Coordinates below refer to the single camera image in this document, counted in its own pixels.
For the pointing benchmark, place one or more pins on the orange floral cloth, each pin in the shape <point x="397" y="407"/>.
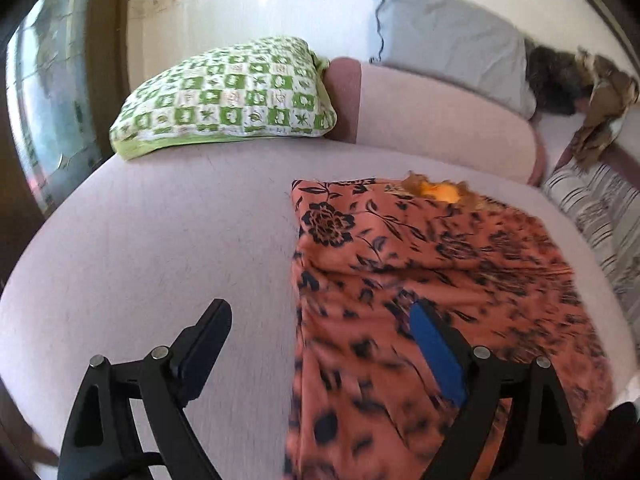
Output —
<point x="400" y="260"/>

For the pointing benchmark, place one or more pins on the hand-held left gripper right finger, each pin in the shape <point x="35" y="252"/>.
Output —
<point x="434" y="350"/>

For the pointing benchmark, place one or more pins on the grey blue pillow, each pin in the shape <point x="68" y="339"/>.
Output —
<point x="450" y="40"/>

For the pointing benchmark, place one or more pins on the yellow cloth piece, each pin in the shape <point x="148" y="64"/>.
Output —
<point x="440" y="191"/>

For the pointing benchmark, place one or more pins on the dark fuzzy cloth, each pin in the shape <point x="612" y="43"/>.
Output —
<point x="552" y="80"/>

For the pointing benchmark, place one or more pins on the brown crumpled cloth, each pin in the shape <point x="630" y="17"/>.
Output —
<point x="600" y="110"/>

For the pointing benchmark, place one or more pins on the green checkered pillow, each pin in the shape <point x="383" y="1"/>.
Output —
<point x="225" y="95"/>

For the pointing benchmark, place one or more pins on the pink bolster cushion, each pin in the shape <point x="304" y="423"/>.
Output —
<point x="425" y="120"/>

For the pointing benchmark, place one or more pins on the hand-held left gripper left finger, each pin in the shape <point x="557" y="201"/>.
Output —
<point x="201" y="344"/>

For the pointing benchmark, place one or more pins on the glass window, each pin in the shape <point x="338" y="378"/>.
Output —
<point x="55" y="95"/>

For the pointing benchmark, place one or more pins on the striped blanket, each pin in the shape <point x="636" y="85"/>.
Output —
<point x="595" y="210"/>

